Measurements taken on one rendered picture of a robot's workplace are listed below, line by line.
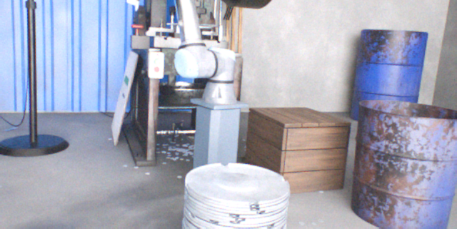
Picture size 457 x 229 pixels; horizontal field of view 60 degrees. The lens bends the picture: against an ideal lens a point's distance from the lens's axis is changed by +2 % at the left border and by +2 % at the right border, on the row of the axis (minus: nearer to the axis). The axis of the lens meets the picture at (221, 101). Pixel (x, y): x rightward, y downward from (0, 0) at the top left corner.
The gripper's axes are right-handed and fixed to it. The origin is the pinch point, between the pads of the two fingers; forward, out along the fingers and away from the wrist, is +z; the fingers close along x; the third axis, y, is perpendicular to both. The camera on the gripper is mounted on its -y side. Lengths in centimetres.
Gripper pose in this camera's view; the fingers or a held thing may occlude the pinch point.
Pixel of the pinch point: (137, 8)
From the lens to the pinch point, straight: 218.1
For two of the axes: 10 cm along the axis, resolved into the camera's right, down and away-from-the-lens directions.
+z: -0.7, 9.8, 1.7
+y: -9.4, -0.1, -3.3
